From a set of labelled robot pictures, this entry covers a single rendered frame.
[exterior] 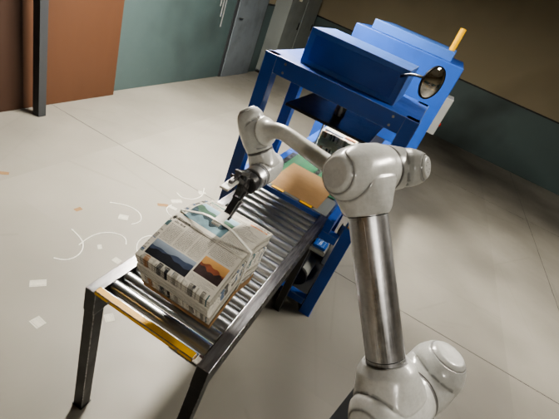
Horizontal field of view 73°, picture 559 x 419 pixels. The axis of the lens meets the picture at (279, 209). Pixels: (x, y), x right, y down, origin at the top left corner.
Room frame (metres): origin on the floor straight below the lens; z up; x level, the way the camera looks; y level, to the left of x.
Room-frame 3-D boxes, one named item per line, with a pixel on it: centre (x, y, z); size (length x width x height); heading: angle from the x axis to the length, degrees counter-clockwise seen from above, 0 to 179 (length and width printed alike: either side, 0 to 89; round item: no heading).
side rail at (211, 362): (1.45, -0.13, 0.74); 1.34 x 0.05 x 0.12; 167
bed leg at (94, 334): (0.94, 0.51, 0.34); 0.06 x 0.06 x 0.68; 77
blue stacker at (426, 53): (5.14, -0.78, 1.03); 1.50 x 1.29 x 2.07; 167
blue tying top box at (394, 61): (2.50, -0.11, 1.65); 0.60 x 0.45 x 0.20; 77
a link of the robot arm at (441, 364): (0.80, -0.58, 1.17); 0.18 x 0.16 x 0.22; 141
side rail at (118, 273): (1.56, 0.36, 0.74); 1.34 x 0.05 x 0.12; 167
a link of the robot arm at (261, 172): (1.24, 0.13, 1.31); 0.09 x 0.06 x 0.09; 78
